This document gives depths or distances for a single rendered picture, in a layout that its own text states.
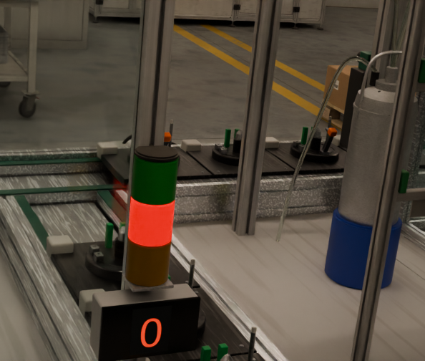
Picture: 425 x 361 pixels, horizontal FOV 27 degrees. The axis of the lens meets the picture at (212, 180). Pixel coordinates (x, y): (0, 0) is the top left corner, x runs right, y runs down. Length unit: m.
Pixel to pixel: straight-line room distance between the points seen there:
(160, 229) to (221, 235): 1.23
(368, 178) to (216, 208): 0.50
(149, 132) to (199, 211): 1.30
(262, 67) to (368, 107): 0.31
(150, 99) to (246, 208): 1.24
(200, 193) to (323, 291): 0.45
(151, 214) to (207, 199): 1.29
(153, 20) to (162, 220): 0.22
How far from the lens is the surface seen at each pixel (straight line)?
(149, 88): 0.99
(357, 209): 1.99
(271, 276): 2.04
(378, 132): 1.93
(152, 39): 0.98
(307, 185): 2.41
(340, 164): 2.54
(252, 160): 2.18
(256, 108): 2.14
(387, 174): 1.27
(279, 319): 1.86
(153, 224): 1.00
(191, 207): 2.27
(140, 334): 1.06
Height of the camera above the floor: 1.72
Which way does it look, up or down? 19 degrees down
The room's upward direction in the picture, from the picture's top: 6 degrees clockwise
